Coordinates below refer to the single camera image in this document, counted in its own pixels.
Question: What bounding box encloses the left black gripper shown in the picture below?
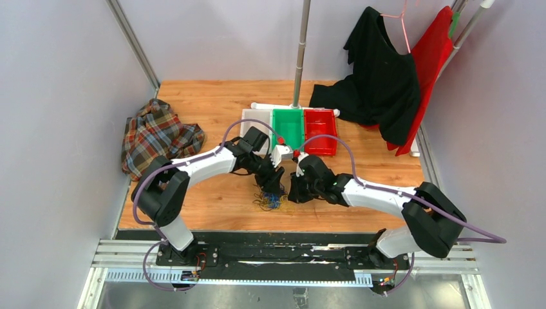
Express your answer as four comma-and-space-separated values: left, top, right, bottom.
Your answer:
247, 154, 285, 196

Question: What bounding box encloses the dark blue cable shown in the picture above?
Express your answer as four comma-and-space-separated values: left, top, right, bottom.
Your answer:
259, 192, 286, 211

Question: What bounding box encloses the yellow cable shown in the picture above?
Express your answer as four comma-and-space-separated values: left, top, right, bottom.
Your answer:
256, 194, 296, 214

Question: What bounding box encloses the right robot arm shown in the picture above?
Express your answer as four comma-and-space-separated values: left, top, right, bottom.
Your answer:
288, 154, 467, 268

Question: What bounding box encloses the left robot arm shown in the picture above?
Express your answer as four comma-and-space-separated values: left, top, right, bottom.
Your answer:
131, 127, 293, 266

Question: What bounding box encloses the green plastic bin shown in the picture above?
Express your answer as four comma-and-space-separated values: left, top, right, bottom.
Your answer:
271, 109, 305, 150

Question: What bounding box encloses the white plastic bin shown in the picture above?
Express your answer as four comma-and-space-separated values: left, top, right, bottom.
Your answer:
240, 109, 273, 156

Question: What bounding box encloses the red plastic bin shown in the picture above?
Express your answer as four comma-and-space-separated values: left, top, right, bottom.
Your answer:
304, 109, 337, 156

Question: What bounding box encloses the white stand base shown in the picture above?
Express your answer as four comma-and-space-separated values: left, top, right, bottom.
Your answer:
250, 102, 341, 118

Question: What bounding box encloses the plaid flannel shirt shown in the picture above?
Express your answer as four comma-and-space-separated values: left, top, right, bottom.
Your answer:
120, 98, 205, 181

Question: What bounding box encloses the black t-shirt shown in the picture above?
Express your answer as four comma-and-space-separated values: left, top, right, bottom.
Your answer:
309, 6, 420, 146

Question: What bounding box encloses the metal stand pole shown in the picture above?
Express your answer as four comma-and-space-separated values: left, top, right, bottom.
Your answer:
291, 0, 311, 109

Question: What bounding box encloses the red garment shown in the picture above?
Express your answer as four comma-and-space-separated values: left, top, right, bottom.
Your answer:
385, 6, 453, 156

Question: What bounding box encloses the pink clothes hanger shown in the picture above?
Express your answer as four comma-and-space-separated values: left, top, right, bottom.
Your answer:
380, 0, 411, 53

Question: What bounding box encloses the green clothes hanger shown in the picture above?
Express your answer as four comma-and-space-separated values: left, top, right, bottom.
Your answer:
448, 12, 460, 39

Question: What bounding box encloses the white garment rack pole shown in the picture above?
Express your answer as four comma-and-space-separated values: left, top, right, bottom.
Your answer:
438, 0, 495, 77

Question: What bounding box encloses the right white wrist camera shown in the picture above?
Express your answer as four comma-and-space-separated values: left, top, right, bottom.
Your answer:
295, 152, 309, 177

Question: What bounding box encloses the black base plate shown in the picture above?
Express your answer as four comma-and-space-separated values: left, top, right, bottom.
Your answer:
155, 231, 410, 281

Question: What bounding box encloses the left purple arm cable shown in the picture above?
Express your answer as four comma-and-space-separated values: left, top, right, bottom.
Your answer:
132, 118, 287, 293

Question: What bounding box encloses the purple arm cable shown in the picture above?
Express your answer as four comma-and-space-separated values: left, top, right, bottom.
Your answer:
132, 118, 287, 293
293, 135, 507, 297

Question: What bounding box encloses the aluminium frame rail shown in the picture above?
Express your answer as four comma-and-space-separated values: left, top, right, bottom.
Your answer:
78, 231, 492, 308

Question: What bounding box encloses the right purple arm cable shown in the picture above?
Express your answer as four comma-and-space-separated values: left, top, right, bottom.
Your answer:
293, 135, 507, 297

